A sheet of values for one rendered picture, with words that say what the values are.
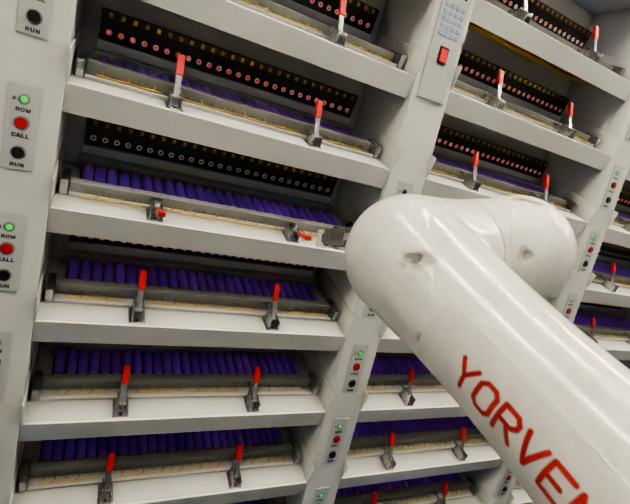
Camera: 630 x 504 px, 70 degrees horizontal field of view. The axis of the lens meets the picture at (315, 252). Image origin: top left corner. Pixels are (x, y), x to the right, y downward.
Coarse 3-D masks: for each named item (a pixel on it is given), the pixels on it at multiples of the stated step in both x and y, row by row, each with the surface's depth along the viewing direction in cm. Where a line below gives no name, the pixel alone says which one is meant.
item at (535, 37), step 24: (480, 0) 93; (504, 0) 115; (528, 0) 117; (480, 24) 96; (504, 24) 98; (528, 24) 100; (552, 24) 124; (576, 24) 126; (528, 48) 103; (552, 48) 105; (576, 48) 116; (576, 72) 111; (600, 72) 114; (624, 72) 123; (624, 96) 121
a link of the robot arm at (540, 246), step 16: (496, 208) 39; (512, 208) 39; (528, 208) 40; (544, 208) 40; (512, 224) 38; (528, 224) 39; (544, 224) 39; (560, 224) 40; (512, 240) 37; (528, 240) 38; (544, 240) 39; (560, 240) 39; (512, 256) 37; (528, 256) 38; (544, 256) 38; (560, 256) 39; (576, 256) 41; (528, 272) 38; (544, 272) 39; (560, 272) 40; (544, 288) 40; (560, 288) 42
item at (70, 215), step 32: (128, 160) 89; (160, 160) 91; (64, 192) 74; (288, 192) 104; (64, 224) 72; (96, 224) 74; (128, 224) 76; (160, 224) 78; (192, 224) 82; (224, 224) 86; (352, 224) 103; (256, 256) 88; (288, 256) 91; (320, 256) 93
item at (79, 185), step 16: (80, 192) 76; (96, 192) 76; (112, 192) 77; (128, 192) 78; (144, 192) 80; (176, 208) 83; (192, 208) 84; (208, 208) 85; (224, 208) 86; (240, 208) 89; (256, 224) 89; (272, 224) 92; (304, 224) 94; (320, 224) 97
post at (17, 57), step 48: (0, 0) 61; (0, 48) 62; (48, 48) 64; (0, 96) 64; (48, 96) 66; (0, 144) 65; (48, 144) 68; (0, 192) 67; (48, 192) 69; (48, 240) 81; (0, 432) 75; (0, 480) 78
